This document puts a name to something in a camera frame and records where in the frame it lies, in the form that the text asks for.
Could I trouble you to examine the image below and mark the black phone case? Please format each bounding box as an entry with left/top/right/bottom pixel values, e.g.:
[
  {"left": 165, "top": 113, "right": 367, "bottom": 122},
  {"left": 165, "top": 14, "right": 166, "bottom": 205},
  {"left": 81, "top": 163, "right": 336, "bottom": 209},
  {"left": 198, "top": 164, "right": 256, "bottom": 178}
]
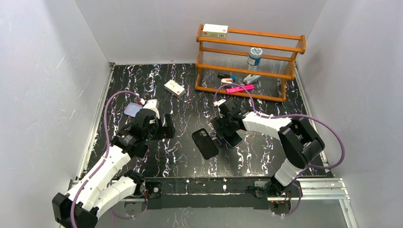
[{"left": 192, "top": 128, "right": 219, "bottom": 160}]

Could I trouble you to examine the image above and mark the white red small box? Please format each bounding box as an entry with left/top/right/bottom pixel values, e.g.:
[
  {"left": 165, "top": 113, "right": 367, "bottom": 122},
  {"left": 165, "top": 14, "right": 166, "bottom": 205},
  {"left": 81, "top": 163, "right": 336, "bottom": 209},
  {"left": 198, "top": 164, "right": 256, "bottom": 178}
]
[{"left": 164, "top": 80, "right": 185, "bottom": 98}]

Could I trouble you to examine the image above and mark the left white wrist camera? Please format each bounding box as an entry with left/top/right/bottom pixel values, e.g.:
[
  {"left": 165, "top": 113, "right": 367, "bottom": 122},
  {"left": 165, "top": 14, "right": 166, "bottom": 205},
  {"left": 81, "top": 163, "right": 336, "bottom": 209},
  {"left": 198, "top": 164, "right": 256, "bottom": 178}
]
[{"left": 143, "top": 99, "right": 160, "bottom": 118}]

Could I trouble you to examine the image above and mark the pink highlighter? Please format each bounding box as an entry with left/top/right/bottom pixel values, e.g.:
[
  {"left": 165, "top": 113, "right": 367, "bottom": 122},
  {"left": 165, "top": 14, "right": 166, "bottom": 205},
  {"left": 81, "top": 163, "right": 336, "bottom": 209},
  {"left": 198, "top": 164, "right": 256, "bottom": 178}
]
[{"left": 226, "top": 85, "right": 255, "bottom": 94}]

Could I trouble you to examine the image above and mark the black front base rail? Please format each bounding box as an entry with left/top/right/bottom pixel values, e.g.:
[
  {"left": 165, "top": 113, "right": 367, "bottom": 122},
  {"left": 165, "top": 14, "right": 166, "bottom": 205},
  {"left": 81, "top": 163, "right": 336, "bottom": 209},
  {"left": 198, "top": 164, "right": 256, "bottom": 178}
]
[{"left": 145, "top": 177, "right": 282, "bottom": 209}]

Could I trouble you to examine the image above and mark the lavender smartphone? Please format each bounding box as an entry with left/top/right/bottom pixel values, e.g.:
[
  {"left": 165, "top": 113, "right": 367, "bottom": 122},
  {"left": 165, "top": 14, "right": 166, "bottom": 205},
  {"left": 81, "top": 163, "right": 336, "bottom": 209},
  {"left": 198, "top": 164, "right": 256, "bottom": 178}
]
[{"left": 124, "top": 103, "right": 143, "bottom": 118}]

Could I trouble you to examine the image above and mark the black teal marker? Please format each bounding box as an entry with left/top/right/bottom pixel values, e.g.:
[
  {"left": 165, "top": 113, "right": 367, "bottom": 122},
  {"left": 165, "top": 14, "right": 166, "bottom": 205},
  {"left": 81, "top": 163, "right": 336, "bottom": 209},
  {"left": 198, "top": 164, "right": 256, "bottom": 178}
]
[{"left": 217, "top": 73, "right": 236, "bottom": 81}]

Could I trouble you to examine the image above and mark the orange wooden shelf rack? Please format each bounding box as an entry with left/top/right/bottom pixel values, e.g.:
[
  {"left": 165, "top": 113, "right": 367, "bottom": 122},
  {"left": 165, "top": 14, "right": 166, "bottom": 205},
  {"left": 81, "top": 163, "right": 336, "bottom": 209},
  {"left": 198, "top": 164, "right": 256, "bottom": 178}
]
[{"left": 195, "top": 24, "right": 307, "bottom": 102}]

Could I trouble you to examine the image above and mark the white box on shelf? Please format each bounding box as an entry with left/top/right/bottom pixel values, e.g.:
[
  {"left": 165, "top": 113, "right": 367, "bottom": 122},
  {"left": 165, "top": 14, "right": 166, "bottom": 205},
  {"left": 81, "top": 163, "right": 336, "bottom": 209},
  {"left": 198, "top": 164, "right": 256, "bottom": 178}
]
[{"left": 202, "top": 24, "right": 228, "bottom": 38}]

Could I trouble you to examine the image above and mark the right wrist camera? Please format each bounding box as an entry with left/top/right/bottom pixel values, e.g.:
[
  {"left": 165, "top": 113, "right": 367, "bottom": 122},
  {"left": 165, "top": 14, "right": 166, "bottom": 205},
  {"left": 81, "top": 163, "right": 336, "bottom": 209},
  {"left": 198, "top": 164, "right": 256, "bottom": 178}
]
[{"left": 213, "top": 99, "right": 226, "bottom": 107}]

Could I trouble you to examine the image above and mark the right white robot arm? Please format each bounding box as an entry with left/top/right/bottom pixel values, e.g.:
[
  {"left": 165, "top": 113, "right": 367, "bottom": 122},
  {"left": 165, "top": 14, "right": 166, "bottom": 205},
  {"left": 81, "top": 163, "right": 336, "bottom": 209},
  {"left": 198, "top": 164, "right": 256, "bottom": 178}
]
[{"left": 211, "top": 99, "right": 325, "bottom": 195}]

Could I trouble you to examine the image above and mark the beige small stapler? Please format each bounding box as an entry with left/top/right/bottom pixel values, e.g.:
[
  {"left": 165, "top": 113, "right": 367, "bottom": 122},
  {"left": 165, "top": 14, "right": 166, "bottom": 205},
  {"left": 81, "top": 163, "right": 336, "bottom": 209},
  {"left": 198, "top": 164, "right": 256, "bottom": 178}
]
[{"left": 221, "top": 78, "right": 233, "bottom": 85}]

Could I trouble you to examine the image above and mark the blue white round jar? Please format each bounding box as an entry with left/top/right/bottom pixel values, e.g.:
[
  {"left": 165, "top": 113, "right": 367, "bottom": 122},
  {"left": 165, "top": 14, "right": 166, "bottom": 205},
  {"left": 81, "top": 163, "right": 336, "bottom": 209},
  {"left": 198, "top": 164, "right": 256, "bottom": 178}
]
[{"left": 247, "top": 47, "right": 263, "bottom": 66}]

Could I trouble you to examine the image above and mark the white teal stapler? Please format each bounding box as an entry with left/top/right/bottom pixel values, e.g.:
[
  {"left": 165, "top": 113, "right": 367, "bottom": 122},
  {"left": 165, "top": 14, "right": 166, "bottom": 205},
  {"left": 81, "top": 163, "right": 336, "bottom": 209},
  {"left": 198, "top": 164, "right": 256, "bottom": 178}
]
[{"left": 243, "top": 74, "right": 261, "bottom": 85}]

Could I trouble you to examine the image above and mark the pink-edged dark smartphone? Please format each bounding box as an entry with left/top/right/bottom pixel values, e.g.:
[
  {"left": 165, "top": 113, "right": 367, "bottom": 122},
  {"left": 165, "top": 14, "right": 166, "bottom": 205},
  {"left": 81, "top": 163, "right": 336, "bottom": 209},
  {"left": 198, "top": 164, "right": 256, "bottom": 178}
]
[{"left": 133, "top": 144, "right": 149, "bottom": 158}]

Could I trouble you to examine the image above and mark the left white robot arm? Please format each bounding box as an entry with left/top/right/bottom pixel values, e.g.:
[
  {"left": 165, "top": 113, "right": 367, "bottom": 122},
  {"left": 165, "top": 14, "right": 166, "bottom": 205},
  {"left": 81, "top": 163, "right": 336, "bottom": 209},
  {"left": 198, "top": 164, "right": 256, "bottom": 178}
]
[{"left": 52, "top": 108, "right": 175, "bottom": 228}]

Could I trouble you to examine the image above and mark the white smartphone dark screen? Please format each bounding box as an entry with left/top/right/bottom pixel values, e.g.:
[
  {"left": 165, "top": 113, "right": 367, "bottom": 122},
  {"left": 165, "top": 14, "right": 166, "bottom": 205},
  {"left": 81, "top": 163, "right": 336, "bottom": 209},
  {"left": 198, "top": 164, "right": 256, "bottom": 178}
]
[{"left": 224, "top": 133, "right": 243, "bottom": 148}]

